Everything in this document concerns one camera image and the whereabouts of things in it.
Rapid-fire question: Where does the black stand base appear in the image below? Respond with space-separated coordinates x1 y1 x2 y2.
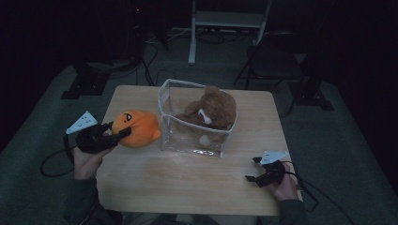
60 61 111 100
287 79 335 112

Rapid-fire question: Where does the person's right hand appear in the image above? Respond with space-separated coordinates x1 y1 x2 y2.
268 160 303 202

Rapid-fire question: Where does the white metal desk frame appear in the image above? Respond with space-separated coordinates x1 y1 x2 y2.
188 0 273 66

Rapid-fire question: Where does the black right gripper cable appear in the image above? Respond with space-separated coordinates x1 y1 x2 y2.
281 160 355 225

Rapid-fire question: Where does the black floor cable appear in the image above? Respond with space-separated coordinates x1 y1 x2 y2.
141 40 183 88

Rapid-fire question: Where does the person's left hand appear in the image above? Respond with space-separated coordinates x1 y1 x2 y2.
70 144 115 181

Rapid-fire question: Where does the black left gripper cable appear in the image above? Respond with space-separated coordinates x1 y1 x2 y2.
39 134 78 178

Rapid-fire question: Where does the black folding chair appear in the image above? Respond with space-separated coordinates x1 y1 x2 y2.
233 33 307 92

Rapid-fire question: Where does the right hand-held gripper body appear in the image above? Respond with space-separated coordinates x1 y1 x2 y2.
254 151 290 188

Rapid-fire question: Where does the orange plush toy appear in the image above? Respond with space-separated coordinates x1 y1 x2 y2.
111 109 162 149

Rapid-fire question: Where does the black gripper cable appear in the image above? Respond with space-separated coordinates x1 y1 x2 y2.
281 160 355 225
39 134 78 178

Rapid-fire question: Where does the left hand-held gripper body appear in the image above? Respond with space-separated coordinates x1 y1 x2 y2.
65 110 120 155

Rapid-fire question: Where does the clear plastic container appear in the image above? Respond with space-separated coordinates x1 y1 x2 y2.
157 78 238 159

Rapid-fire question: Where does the brown plush bear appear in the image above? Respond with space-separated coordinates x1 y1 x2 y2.
174 85 237 148

